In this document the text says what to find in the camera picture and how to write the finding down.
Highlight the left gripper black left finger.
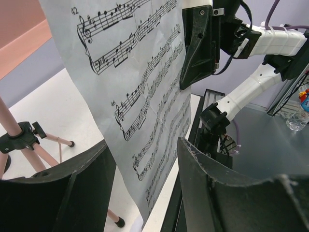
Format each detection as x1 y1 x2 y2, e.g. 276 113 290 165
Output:
0 141 116 232

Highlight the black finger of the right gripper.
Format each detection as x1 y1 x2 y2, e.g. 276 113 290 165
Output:
180 5 212 90

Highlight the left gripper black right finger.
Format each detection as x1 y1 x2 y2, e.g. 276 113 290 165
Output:
177 138 309 232

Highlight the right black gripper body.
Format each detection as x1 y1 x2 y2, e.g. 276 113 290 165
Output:
211 0 261 75

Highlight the sheet music page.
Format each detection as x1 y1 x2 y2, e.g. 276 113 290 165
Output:
40 0 191 222

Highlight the pink perforated music stand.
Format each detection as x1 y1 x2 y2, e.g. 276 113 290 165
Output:
0 0 126 228

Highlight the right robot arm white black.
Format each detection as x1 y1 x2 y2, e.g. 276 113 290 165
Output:
180 0 309 154

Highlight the clear plastic water bottle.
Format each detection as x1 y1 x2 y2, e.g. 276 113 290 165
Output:
286 93 309 131

